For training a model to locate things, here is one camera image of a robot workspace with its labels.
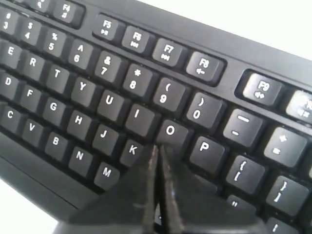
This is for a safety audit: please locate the black acer keyboard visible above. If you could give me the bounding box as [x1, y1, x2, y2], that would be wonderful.
[0, 0, 312, 234]

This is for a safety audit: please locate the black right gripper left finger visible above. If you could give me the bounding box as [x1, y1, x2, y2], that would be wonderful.
[54, 145, 158, 234]

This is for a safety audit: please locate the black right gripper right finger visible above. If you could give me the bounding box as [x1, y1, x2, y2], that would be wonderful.
[159, 145, 266, 234]

